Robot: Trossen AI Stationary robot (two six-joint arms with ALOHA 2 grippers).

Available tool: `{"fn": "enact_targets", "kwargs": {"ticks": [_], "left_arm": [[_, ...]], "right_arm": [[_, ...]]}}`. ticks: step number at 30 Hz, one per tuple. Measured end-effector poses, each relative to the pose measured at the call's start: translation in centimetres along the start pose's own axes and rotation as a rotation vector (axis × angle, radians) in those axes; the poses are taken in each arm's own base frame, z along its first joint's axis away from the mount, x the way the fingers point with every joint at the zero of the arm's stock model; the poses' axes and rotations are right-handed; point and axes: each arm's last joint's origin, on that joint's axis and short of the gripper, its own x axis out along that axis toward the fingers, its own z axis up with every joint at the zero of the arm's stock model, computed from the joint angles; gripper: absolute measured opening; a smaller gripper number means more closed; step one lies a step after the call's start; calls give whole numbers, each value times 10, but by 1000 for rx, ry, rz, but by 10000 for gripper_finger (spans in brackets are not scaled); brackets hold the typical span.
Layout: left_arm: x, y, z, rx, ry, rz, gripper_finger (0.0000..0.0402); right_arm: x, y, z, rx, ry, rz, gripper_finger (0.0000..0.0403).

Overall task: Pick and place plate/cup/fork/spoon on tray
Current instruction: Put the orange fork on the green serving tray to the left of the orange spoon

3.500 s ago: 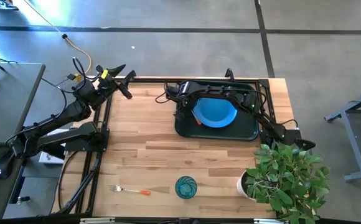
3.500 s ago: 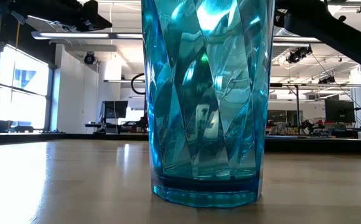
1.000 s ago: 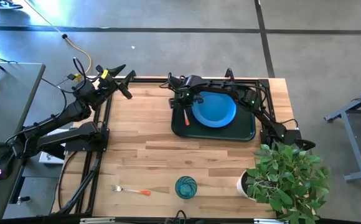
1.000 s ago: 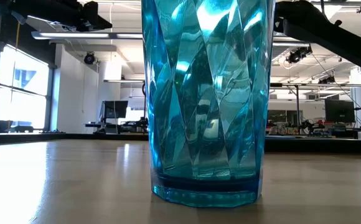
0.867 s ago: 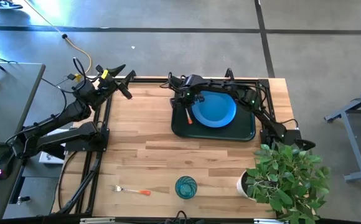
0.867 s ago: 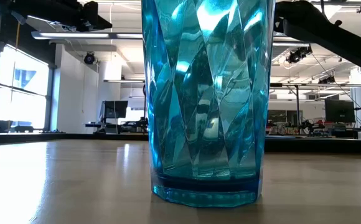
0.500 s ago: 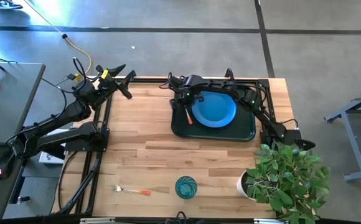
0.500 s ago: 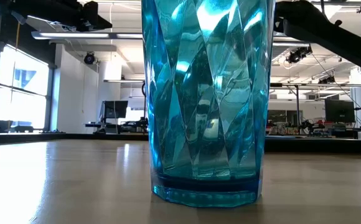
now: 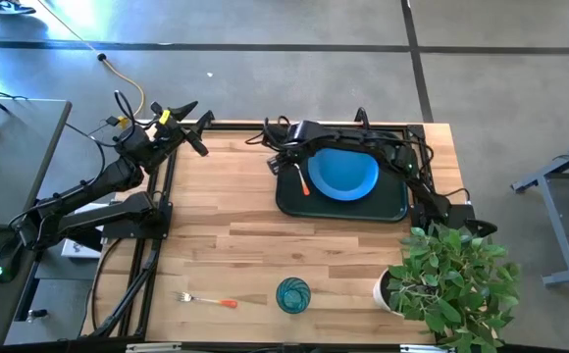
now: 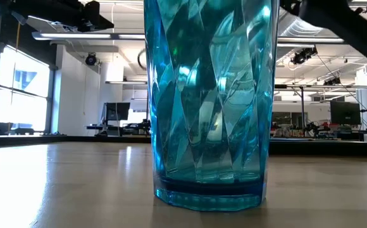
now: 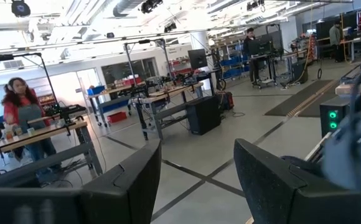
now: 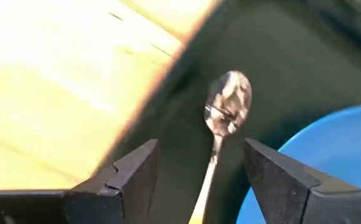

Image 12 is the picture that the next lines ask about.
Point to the dark green tray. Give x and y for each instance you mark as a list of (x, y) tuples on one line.
[(292, 62)]

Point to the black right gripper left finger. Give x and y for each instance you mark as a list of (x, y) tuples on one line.
[(105, 202)]

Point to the blue plate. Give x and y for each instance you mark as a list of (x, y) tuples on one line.
[(339, 146)]

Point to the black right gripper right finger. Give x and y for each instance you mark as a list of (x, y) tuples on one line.
[(292, 199)]

